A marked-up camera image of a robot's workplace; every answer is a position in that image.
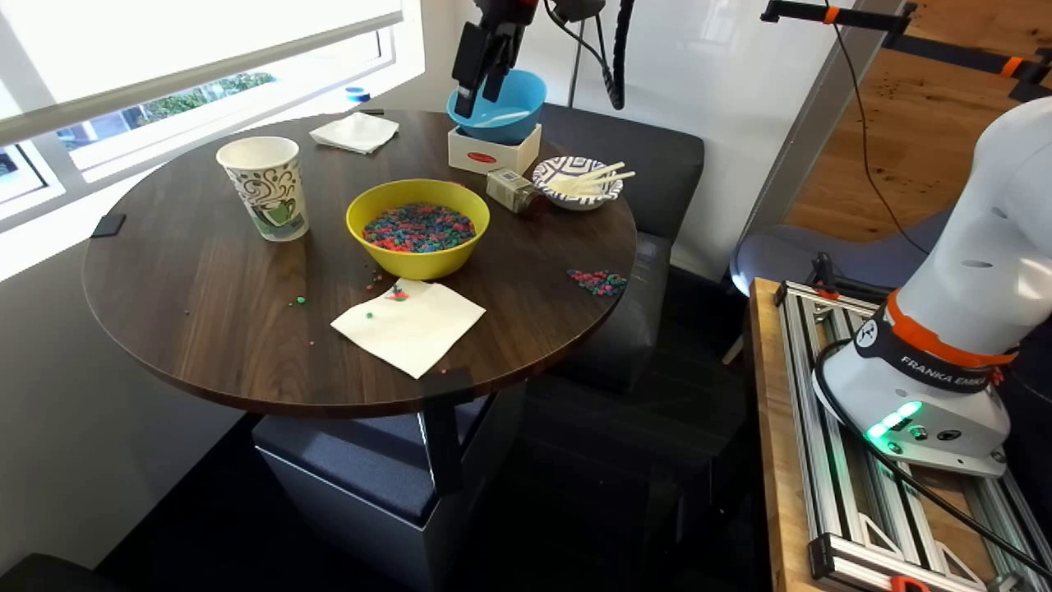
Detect colourful beads heap in bowl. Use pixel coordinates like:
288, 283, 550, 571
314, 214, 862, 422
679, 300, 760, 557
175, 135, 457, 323
361, 199, 478, 258

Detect thin black camera cable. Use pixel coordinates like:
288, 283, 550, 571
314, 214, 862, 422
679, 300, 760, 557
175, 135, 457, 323
831, 24, 932, 258

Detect oblong pale wooden block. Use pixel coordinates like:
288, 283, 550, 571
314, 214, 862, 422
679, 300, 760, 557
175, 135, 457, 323
484, 168, 539, 217

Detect white cardboard box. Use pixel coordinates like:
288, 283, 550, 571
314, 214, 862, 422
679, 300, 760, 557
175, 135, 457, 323
443, 118, 546, 179

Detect dark grey sofa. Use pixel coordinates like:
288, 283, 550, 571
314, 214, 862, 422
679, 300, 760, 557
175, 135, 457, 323
522, 103, 707, 393

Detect blue plastic bowl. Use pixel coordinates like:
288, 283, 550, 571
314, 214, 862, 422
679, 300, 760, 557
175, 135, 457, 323
443, 65, 550, 148

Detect pale wooden stick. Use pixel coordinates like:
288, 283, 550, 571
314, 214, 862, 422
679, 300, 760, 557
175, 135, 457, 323
564, 157, 629, 187
556, 168, 637, 199

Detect flat white paper napkin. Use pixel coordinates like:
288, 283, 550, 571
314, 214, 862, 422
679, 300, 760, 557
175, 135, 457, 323
329, 277, 489, 384

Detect patterned paper cup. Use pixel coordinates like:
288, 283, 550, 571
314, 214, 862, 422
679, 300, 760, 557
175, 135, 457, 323
214, 131, 313, 245

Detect wooden cart board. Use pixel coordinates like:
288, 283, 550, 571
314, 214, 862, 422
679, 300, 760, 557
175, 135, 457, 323
745, 277, 829, 592

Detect aluminium profile base frame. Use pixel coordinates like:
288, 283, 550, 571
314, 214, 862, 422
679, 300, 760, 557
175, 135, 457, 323
773, 277, 1052, 592

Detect small white patterned bowl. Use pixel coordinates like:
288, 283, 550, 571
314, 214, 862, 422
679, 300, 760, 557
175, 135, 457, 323
529, 150, 629, 214

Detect folded white cloth napkin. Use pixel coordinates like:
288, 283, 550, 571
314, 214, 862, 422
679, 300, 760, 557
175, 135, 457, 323
304, 108, 403, 157

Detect scattered colourful beads cluster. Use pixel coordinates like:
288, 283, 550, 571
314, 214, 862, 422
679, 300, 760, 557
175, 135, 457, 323
564, 263, 630, 303

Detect black camera stand orange clamps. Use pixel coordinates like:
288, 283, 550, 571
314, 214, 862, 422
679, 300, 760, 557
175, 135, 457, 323
760, 0, 1052, 104

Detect thin black base cable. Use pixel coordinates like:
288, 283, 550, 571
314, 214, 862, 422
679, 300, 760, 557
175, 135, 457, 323
807, 336, 1052, 586

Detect small black flat device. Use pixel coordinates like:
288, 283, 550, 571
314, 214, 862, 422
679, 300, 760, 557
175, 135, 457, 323
89, 210, 131, 242

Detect yellow plastic bowl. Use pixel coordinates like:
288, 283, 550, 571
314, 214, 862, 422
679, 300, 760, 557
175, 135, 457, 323
343, 173, 494, 283

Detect grey round ottoman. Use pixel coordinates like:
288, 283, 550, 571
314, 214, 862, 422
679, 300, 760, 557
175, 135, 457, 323
727, 210, 950, 303

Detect black table leg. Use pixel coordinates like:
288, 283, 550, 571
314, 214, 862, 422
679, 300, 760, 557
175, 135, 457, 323
416, 393, 470, 501

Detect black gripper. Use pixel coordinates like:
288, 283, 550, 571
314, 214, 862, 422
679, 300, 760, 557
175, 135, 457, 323
450, 0, 542, 121

